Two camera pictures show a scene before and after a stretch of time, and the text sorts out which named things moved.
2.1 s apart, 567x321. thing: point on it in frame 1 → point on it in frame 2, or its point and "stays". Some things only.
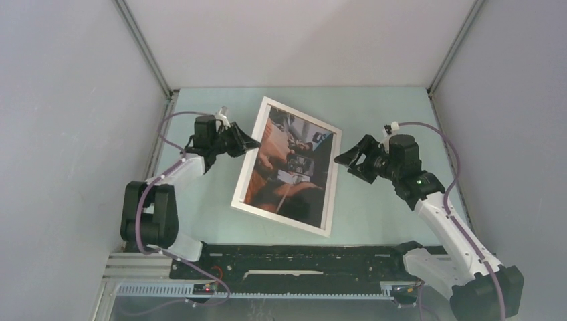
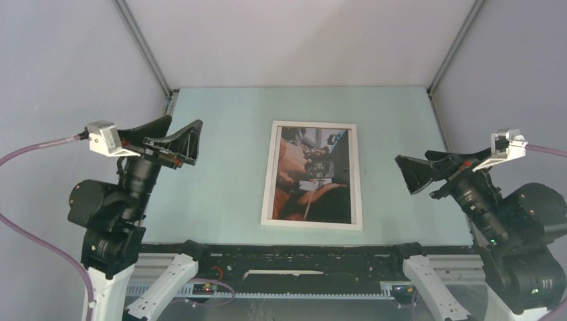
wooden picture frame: [257, 136] → [269, 191]
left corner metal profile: [144, 48] stays
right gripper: [366, 145] → [416, 172]
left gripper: [243, 142] → [184, 145]
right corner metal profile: [467, 25] stays
